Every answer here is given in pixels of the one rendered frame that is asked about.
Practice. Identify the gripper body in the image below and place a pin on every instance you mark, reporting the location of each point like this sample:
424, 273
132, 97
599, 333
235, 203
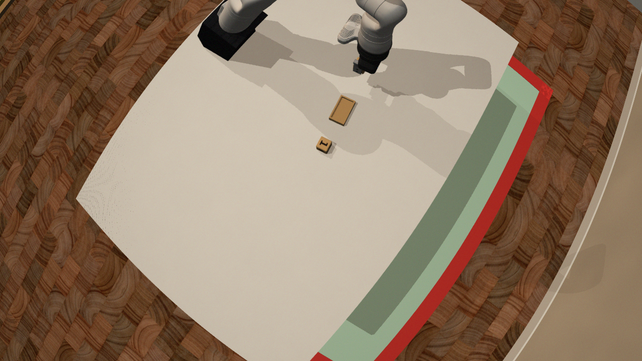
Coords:
371, 54

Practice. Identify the tan cube with black digit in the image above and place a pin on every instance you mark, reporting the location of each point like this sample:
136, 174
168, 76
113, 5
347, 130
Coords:
323, 145

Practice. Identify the brown wooden tray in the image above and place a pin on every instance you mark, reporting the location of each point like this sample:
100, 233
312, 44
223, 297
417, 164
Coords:
342, 110

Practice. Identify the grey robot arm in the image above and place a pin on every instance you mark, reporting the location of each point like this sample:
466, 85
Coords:
377, 23

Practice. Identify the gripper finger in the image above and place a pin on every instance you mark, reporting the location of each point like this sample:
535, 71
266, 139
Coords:
355, 67

